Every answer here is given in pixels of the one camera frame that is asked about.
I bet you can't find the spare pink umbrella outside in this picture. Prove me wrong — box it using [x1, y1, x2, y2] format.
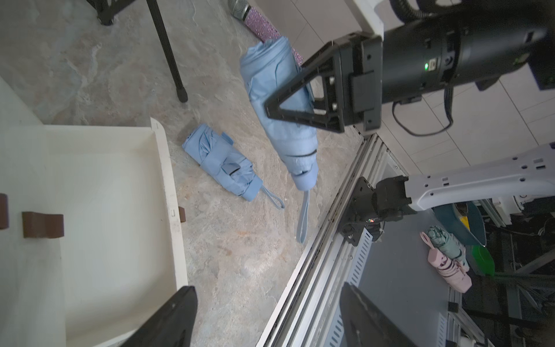
[420, 232, 472, 294]

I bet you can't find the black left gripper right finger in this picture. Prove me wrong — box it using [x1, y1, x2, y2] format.
[340, 282, 416, 347]

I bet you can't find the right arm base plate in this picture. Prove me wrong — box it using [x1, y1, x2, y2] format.
[337, 176, 384, 247]

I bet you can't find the white bottom drawer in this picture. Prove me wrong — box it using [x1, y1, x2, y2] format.
[23, 121, 187, 346]

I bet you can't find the aluminium rail frame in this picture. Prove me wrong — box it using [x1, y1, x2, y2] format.
[257, 134, 406, 346]

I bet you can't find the white three-drawer cabinet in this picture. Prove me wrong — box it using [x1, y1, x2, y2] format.
[1, 81, 66, 346]

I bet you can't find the light blue folded umbrella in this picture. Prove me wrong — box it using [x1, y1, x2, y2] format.
[182, 124, 285, 210]

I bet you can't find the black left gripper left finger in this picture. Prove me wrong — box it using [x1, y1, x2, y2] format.
[122, 286, 198, 347]

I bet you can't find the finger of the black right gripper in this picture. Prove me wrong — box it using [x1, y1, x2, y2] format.
[264, 41, 347, 133]

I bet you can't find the light blue umbrella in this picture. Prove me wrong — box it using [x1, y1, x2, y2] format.
[239, 36, 319, 244]
[182, 124, 285, 210]

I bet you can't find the black perforated music stand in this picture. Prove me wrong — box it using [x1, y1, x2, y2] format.
[84, 0, 189, 104]

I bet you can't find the spare green umbrella outside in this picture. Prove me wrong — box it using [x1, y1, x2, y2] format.
[425, 226, 470, 273]

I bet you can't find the purple glitter microphone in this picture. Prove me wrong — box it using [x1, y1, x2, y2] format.
[227, 0, 304, 67]

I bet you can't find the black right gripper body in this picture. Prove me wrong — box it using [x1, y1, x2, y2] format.
[338, 1, 554, 131]

